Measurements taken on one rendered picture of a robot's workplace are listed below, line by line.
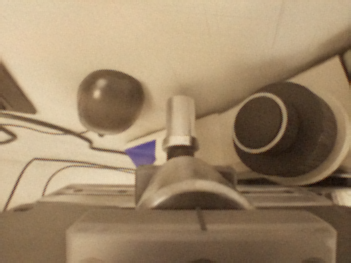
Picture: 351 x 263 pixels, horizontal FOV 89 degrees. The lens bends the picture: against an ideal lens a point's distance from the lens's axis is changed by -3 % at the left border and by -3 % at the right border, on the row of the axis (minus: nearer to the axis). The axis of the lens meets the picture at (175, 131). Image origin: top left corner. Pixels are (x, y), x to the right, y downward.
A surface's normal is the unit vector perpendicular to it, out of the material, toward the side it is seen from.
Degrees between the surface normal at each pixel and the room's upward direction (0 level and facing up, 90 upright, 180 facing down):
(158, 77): 0
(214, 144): 90
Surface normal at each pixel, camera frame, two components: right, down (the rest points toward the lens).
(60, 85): 0.00, 0.94
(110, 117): 0.18, 0.71
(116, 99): 0.35, 0.46
